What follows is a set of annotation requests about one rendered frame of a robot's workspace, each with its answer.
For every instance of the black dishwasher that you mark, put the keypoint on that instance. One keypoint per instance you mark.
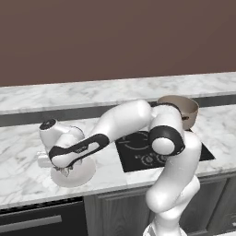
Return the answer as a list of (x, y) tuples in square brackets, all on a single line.
[(43, 209)]

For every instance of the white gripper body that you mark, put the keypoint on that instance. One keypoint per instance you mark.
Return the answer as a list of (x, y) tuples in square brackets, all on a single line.
[(43, 159)]

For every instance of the black hob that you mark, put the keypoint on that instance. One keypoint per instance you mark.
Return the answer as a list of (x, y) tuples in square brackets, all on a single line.
[(135, 156)]

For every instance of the grey-brown frozen meat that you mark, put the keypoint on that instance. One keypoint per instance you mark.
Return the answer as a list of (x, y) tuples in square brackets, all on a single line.
[(64, 171)]

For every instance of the beige pot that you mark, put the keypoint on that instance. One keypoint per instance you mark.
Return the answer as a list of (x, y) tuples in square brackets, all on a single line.
[(189, 107)]

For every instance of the grey cupboard door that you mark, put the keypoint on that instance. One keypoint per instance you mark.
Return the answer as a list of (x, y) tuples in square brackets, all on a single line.
[(123, 212), (227, 202), (199, 209)]

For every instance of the white round plate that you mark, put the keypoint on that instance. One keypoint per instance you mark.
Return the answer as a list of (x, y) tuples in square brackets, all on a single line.
[(81, 173)]

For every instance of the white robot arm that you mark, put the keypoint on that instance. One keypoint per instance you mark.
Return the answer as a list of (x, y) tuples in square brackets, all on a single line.
[(172, 172)]

